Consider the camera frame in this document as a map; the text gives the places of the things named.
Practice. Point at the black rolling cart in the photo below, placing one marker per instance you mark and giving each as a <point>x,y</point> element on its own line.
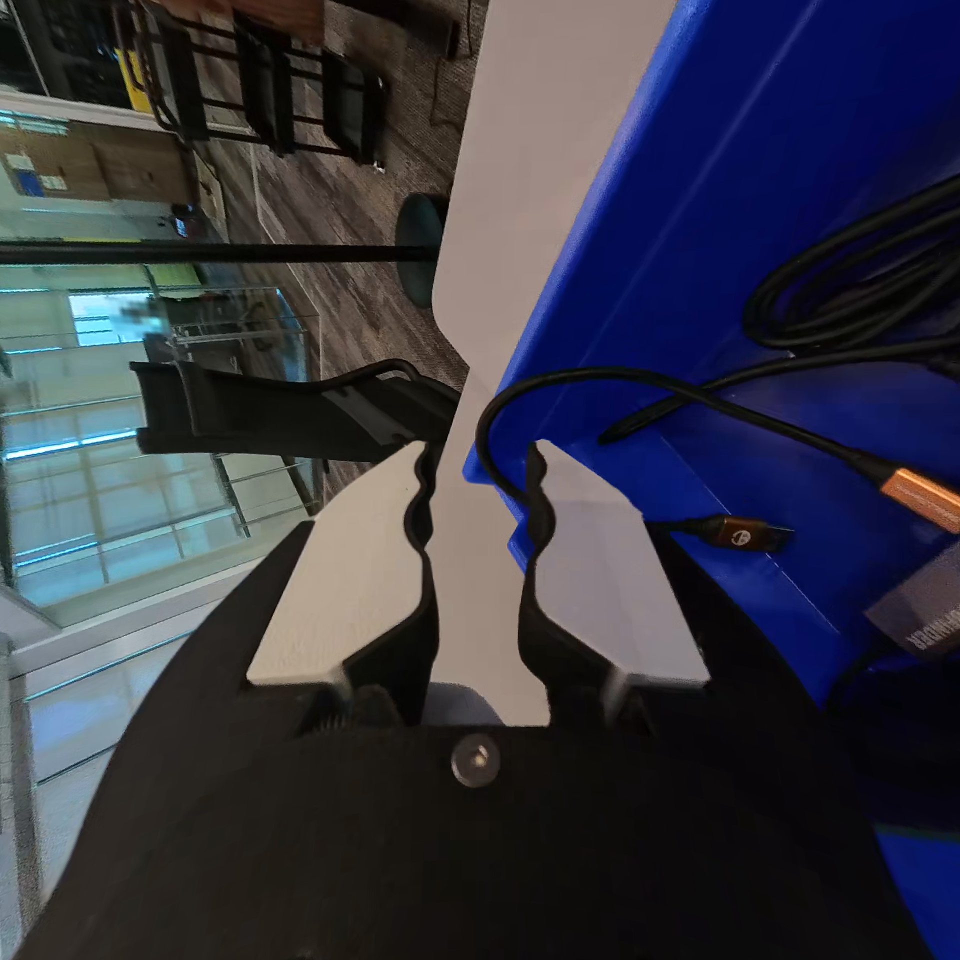
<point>270,83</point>

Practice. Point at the blue plastic bin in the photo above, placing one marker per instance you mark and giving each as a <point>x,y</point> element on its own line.
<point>675,150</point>

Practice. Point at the small dark grey usb hub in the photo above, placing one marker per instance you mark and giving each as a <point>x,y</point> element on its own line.
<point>918,608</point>

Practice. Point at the black round-base pole stand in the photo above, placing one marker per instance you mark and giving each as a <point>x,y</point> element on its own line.
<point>423,248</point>

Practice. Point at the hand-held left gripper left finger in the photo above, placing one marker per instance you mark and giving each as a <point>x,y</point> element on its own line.
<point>338,593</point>

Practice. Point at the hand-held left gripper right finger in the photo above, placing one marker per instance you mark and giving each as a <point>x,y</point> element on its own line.
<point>623,593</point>

